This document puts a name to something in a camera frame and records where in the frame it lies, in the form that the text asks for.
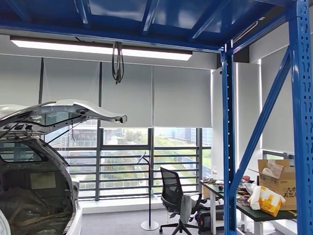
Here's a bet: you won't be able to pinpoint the dark window frame railing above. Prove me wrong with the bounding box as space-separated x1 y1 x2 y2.
45 128 212 202

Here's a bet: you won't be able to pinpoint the dark top desk white legs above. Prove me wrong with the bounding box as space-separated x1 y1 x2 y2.
200 181 297 235

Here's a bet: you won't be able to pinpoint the clear plastic wrap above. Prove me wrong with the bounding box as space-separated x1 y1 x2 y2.
261 160 296 179

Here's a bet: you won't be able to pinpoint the white roller blind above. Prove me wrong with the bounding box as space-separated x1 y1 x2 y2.
237 62 261 176
42 58 100 108
153 66 212 128
261 47 296 154
0 55 41 106
101 62 152 128

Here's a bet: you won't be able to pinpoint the white car body shell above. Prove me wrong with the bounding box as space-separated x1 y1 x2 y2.
0 98 127 235

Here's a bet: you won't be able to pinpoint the grey jacket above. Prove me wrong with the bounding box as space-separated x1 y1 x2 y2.
180 194 192 224

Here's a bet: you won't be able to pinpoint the long ceiling light strip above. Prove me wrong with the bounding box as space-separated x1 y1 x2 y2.
10 35 193 61

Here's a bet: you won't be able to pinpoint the black stand with round base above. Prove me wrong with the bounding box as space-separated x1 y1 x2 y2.
137 151 159 232

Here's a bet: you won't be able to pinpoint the black mesh office chair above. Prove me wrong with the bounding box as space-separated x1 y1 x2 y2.
159 167 203 235

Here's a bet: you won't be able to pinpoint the black hanging cable loop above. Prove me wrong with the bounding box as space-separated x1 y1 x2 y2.
112 41 124 84

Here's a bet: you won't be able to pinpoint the blue metal shelf rack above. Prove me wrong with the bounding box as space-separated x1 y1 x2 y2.
0 0 313 235

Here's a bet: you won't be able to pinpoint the black equipment case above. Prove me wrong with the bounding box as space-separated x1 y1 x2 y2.
198 209 224 233

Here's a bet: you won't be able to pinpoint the yellow white plastic bag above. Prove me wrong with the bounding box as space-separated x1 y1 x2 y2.
247 185 286 217

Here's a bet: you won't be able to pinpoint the printed cardboard box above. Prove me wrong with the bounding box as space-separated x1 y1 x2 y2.
258 159 296 212

